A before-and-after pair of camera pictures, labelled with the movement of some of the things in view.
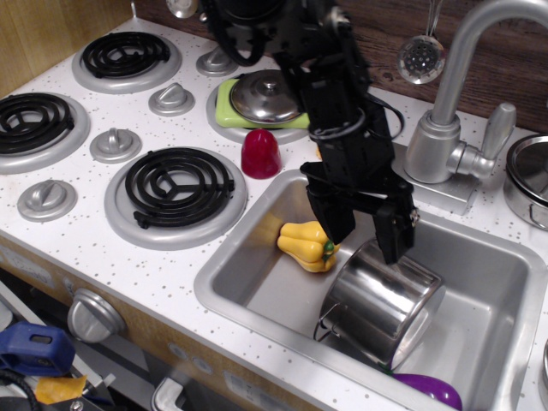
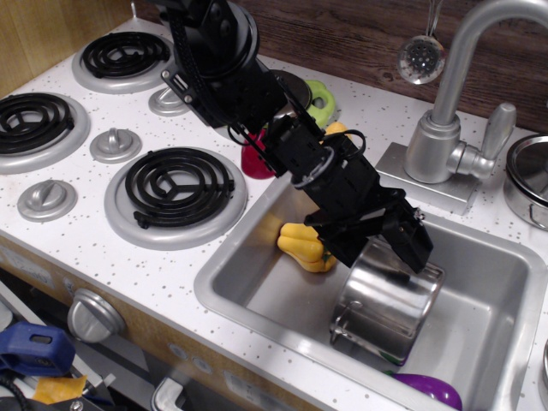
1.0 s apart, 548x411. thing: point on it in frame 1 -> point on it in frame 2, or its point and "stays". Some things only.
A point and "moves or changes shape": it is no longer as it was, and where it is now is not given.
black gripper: (355, 147) -> (353, 201)
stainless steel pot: (382, 311) moves or changes shape
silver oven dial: (92, 318) stays
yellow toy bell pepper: (308, 246) stays
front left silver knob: (47, 200) stays
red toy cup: (261, 157) stays
